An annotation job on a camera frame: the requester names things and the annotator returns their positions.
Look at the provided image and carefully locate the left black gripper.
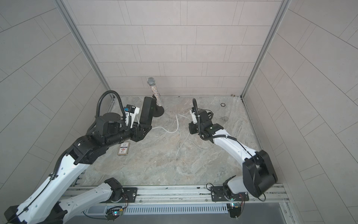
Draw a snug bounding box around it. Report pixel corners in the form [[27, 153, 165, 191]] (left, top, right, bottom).
[[105, 120, 153, 148]]

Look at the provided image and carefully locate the black power strip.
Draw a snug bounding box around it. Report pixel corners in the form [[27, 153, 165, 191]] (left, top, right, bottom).
[[139, 97, 156, 126]]

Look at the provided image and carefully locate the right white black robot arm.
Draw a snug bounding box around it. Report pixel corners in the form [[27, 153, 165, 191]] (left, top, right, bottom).
[[189, 99, 278, 200]]

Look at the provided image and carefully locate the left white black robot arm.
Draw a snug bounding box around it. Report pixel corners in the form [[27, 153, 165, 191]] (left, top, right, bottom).
[[4, 97, 156, 224]]

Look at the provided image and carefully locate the white vent grille strip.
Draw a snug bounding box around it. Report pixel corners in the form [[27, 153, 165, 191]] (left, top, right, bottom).
[[83, 203, 228, 216]]

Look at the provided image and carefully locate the small white red card box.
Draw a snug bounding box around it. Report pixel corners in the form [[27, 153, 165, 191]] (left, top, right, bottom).
[[117, 141, 130, 156]]

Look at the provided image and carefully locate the glitter microphone on stand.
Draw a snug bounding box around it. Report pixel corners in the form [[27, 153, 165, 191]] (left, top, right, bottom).
[[147, 77, 165, 117]]

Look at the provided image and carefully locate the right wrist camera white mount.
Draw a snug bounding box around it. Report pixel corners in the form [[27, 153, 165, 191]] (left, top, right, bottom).
[[190, 109, 197, 124]]

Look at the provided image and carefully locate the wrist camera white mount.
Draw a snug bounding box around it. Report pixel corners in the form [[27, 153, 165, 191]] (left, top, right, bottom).
[[190, 109, 197, 124], [124, 105, 140, 129]]

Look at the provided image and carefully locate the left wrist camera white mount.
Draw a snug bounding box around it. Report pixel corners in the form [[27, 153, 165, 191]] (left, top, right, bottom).
[[124, 105, 140, 129]]

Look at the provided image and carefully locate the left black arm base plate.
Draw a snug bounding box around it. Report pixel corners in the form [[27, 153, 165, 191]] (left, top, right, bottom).
[[105, 187, 138, 203]]

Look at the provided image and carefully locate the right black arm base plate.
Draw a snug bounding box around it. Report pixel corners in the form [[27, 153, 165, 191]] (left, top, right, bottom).
[[210, 186, 249, 203]]

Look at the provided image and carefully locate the left circuit board with wires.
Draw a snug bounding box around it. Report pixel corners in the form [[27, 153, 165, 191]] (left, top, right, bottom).
[[105, 206, 124, 222]]

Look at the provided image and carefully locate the circuit board with wires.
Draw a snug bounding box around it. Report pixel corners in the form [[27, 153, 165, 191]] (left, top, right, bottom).
[[227, 203, 242, 219], [105, 206, 124, 222]]

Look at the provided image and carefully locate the right circuit board with wires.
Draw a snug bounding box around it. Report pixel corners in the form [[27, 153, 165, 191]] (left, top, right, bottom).
[[227, 203, 242, 219]]

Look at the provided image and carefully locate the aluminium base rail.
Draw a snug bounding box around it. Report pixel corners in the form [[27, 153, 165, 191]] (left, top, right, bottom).
[[67, 183, 290, 208]]

